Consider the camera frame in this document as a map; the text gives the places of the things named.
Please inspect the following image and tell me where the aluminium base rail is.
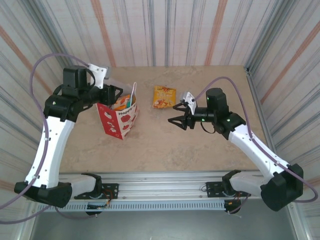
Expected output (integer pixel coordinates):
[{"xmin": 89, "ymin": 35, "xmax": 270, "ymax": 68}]
[{"xmin": 53, "ymin": 170, "xmax": 299, "ymax": 201}]

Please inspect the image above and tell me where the aluminium side rail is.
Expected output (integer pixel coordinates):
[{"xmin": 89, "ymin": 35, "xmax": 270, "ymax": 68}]
[{"xmin": 245, "ymin": 66, "xmax": 285, "ymax": 179}]

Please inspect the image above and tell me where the black wire loop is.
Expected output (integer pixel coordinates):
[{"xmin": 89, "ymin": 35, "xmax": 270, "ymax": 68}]
[{"xmin": 200, "ymin": 121, "xmax": 216, "ymax": 135}]

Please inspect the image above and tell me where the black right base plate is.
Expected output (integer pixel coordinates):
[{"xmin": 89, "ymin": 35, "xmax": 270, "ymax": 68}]
[{"xmin": 205, "ymin": 181, "xmax": 251, "ymax": 199}]

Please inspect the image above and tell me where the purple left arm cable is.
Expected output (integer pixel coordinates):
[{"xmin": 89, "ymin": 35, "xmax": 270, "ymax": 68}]
[{"xmin": 0, "ymin": 52, "xmax": 97, "ymax": 225}]

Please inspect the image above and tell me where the slotted grey cable duct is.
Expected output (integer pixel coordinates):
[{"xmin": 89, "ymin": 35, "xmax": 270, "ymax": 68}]
[{"xmin": 36, "ymin": 201, "xmax": 227, "ymax": 213}]

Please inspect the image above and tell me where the red white paper bag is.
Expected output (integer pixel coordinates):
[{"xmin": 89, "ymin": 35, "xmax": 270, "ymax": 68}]
[{"xmin": 96, "ymin": 76, "xmax": 140, "ymax": 141}]

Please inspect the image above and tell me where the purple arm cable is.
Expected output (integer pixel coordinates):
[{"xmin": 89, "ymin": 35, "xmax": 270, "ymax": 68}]
[
  {"xmin": 0, "ymin": 52, "xmax": 97, "ymax": 225},
  {"xmin": 194, "ymin": 76, "xmax": 318, "ymax": 215}
]

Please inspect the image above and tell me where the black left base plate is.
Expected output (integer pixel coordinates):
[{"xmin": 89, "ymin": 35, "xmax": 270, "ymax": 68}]
[{"xmin": 101, "ymin": 183, "xmax": 120, "ymax": 200}]

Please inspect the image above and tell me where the yellow snack packet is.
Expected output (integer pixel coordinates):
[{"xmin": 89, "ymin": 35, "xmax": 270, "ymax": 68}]
[{"xmin": 152, "ymin": 85, "xmax": 177, "ymax": 110}]

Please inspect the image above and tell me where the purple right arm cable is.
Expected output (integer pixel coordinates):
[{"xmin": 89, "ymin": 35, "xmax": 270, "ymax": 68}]
[{"xmin": 194, "ymin": 76, "xmax": 318, "ymax": 215}]

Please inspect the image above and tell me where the orange Fox's candy packet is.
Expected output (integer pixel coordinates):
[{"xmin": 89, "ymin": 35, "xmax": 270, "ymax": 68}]
[{"xmin": 114, "ymin": 96, "xmax": 129, "ymax": 111}]

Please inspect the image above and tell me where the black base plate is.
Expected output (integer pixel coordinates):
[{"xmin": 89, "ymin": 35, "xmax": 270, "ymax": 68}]
[
  {"xmin": 101, "ymin": 183, "xmax": 120, "ymax": 200},
  {"xmin": 205, "ymin": 181, "xmax": 251, "ymax": 199}
]

